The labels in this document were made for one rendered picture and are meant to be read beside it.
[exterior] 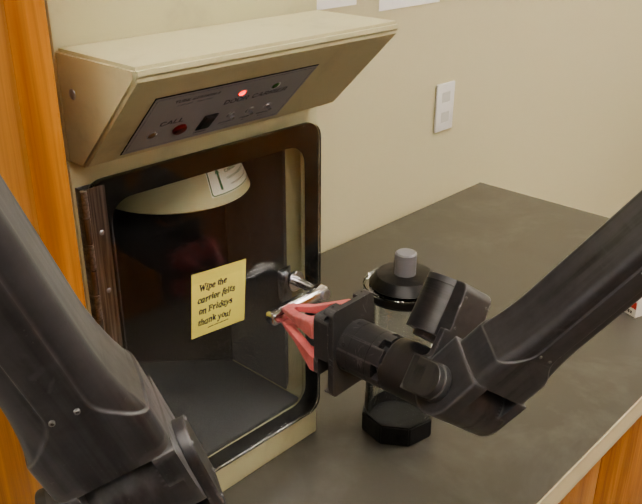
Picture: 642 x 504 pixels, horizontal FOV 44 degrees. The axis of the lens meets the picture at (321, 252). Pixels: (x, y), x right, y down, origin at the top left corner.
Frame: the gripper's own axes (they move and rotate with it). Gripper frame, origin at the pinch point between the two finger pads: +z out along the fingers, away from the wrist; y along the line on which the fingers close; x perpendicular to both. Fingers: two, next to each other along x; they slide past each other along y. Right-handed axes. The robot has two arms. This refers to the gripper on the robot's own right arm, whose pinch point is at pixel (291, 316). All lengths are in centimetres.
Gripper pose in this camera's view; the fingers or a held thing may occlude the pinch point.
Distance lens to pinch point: 88.7
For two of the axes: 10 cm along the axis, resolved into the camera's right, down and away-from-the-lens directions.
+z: -7.4, -2.8, 6.1
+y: -0.1, -9.1, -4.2
